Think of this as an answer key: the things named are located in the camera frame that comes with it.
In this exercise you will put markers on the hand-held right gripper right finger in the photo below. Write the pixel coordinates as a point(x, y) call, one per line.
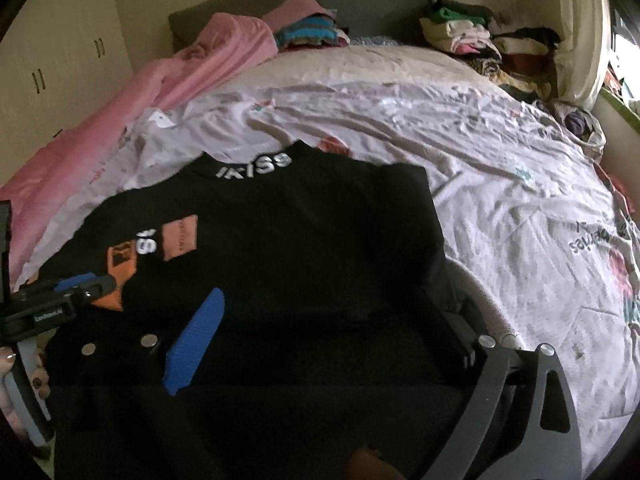
point(492, 390)

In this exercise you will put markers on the grey headboard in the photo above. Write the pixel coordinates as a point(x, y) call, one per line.
point(375, 5)

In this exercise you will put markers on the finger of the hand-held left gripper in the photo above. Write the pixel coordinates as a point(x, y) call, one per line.
point(105, 290)
point(77, 281)

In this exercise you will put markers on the cream curtain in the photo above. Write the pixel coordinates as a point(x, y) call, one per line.
point(580, 35)

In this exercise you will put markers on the beige bed sheet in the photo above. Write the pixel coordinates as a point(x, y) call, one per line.
point(400, 60)

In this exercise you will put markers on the white printed duvet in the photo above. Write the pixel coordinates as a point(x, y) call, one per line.
point(500, 210)

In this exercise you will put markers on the pink cloth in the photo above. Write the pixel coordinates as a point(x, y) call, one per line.
point(295, 7)

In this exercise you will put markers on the pink blanket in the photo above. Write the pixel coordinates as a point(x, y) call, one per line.
point(100, 125)

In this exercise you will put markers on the pile of mixed clothes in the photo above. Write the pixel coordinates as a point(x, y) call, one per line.
point(465, 35)

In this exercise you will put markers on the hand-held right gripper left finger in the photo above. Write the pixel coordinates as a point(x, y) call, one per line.
point(192, 345)

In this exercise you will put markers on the dark patterned cloth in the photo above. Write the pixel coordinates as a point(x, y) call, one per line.
point(575, 120)

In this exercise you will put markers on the black printed t-shirt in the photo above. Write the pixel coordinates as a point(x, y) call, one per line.
point(300, 260)

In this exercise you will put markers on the blue striped folded cloth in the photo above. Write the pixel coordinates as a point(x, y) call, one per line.
point(310, 32)

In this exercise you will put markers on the cream wardrobe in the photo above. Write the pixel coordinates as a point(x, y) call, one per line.
point(60, 60)

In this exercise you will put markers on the window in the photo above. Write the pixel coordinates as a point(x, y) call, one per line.
point(627, 45)

